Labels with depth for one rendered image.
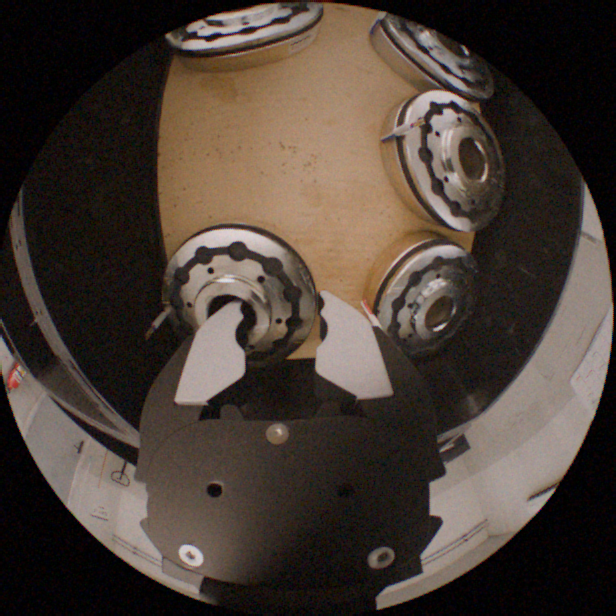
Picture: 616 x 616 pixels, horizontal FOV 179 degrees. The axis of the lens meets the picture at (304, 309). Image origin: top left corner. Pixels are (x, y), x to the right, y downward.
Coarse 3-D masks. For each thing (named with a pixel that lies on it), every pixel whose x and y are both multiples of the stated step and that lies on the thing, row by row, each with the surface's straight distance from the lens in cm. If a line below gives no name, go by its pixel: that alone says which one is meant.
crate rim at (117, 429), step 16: (16, 240) 12; (16, 256) 13; (32, 304) 13; (48, 336) 13; (80, 384) 14; (64, 400) 30; (96, 400) 15; (96, 416) 24; (112, 416) 16; (112, 432) 22; (128, 432) 17
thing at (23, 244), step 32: (576, 192) 18; (32, 224) 11; (576, 224) 18; (32, 256) 11; (32, 288) 12; (544, 320) 18; (64, 352) 12; (96, 384) 12; (128, 416) 14; (480, 416) 23
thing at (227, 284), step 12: (228, 276) 11; (204, 288) 11; (216, 288) 11; (228, 288) 11; (240, 288) 11; (252, 288) 11; (204, 300) 12; (252, 300) 11; (264, 300) 11; (204, 312) 12; (264, 312) 11; (252, 324) 12; (264, 324) 12; (252, 336) 12
